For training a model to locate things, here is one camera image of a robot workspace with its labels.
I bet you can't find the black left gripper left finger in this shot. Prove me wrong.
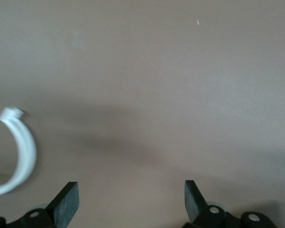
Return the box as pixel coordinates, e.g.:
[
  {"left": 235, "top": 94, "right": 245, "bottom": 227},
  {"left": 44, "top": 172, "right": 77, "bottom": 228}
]
[{"left": 0, "top": 181, "right": 80, "bottom": 228}]

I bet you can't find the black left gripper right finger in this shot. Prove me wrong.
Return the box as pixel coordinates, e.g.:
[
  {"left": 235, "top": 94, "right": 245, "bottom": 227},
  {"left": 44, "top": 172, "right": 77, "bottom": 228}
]
[{"left": 182, "top": 180, "right": 276, "bottom": 228}]

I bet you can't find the white half-ring clamp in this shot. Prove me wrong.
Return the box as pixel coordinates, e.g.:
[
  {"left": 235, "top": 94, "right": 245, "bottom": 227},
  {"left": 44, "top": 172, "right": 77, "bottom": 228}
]
[{"left": 0, "top": 106, "right": 37, "bottom": 197}]

